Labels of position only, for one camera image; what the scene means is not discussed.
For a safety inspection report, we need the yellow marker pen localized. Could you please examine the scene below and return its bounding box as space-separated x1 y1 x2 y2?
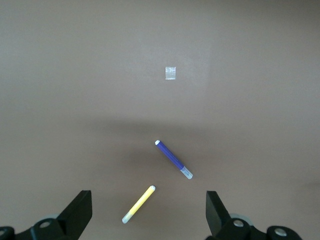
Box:
121 184 157 225

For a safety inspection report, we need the purple marker pen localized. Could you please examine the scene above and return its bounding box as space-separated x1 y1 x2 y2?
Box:
154 139 194 180

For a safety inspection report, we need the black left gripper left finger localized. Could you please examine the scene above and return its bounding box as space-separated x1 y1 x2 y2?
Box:
0 189 93 240

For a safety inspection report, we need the clear tape patch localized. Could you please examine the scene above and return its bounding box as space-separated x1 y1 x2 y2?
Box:
165 66 177 81

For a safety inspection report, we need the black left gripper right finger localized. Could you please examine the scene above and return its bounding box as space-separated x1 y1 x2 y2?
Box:
205 190 305 240

